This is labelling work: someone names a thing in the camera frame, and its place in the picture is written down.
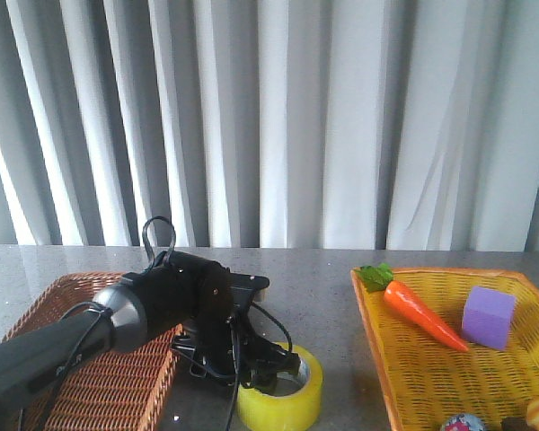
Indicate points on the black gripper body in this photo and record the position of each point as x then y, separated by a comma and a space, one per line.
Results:
217, 332

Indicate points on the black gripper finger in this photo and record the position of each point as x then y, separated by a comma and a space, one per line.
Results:
272, 358
263, 380

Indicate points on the yellow tape roll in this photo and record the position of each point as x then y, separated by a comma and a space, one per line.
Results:
297, 405

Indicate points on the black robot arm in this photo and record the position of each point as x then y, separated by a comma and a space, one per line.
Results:
176, 288

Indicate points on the brown wicker basket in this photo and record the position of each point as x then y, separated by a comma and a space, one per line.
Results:
115, 391

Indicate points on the orange toy carrot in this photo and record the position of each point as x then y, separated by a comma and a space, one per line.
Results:
407, 303

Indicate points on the yellow wicker basket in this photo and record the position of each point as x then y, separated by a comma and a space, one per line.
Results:
424, 382

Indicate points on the colourful patterned ball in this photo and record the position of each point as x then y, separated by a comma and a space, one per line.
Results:
463, 422

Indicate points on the purple foam cube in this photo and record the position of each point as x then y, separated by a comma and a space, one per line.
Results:
487, 317

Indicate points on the dark brown toy piece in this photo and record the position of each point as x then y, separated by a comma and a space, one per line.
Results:
515, 424

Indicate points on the grey pleated curtain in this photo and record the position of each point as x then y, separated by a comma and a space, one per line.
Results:
389, 125

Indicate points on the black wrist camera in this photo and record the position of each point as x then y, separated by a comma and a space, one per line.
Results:
246, 288

